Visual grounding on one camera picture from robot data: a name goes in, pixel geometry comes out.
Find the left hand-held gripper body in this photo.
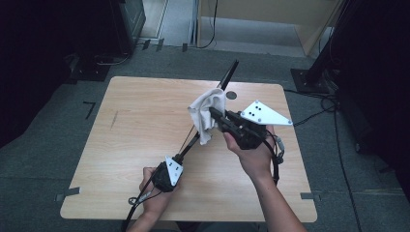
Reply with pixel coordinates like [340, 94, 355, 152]
[151, 155, 184, 193]

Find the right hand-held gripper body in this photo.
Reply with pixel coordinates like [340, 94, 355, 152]
[221, 100, 294, 151]

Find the light microfibre cloth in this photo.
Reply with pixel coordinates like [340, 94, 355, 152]
[188, 87, 227, 146]

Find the panda print square board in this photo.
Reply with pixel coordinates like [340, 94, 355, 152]
[173, 59, 240, 162]

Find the person's right hand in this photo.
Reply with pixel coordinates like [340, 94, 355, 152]
[223, 126, 277, 184]

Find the person's left hand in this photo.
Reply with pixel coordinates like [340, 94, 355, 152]
[138, 166, 180, 217]

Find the black metal stand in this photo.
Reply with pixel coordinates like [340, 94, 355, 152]
[290, 0, 356, 95]

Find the grey tape strip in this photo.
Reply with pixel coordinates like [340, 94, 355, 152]
[300, 191, 322, 203]

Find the light wooden cabinet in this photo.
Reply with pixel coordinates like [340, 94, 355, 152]
[196, 0, 342, 57]

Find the black cabinet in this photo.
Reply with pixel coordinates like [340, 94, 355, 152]
[105, 0, 147, 57]

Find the dark curtain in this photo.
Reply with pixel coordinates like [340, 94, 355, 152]
[335, 0, 410, 201]
[0, 0, 112, 149]

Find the right hand-held gripper cable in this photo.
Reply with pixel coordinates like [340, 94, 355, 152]
[264, 134, 286, 187]

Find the hand-held gripper cable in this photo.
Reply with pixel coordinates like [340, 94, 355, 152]
[264, 134, 286, 187]
[121, 178, 163, 232]

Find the black floor cable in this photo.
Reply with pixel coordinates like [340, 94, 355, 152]
[333, 107, 364, 232]
[292, 96, 339, 128]

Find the left hand-held gripper cable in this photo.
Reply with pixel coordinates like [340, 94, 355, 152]
[121, 178, 163, 232]

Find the thin black hanging cable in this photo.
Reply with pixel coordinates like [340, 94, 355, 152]
[196, 0, 219, 49]

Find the silver metal rail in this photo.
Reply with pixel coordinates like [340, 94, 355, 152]
[188, 0, 200, 46]

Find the grey curved floor cable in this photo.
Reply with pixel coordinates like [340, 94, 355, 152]
[95, 52, 132, 67]

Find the black flat base plate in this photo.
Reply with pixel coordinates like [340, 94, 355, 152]
[69, 54, 112, 82]

